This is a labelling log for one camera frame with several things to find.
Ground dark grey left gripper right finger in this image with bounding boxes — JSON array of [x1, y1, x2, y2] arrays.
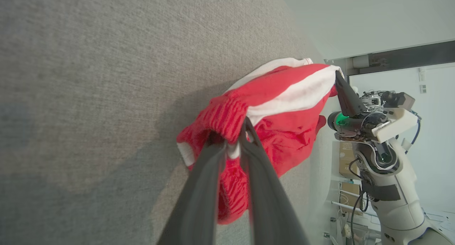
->
[[238, 117, 310, 245]]

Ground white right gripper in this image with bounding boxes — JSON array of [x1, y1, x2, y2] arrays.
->
[[327, 71, 419, 144]]

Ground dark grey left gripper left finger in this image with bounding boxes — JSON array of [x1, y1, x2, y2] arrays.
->
[[156, 141, 229, 245]]

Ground red white basketball jersey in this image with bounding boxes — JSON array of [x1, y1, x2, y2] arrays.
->
[[177, 58, 345, 225]]

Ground brown cardboard box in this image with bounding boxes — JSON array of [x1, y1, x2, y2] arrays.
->
[[339, 142, 361, 180], [339, 182, 364, 216]]

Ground grey fabric sofa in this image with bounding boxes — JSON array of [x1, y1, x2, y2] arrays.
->
[[0, 0, 342, 245]]

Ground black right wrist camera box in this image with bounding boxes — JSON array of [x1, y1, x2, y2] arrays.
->
[[382, 91, 416, 112]]

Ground dark wall panel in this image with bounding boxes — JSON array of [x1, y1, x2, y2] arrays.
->
[[347, 41, 455, 76]]

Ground black right camera cable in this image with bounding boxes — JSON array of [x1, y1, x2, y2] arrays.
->
[[405, 112, 422, 155]]

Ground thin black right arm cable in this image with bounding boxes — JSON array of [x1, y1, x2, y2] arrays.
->
[[348, 158, 371, 245]]

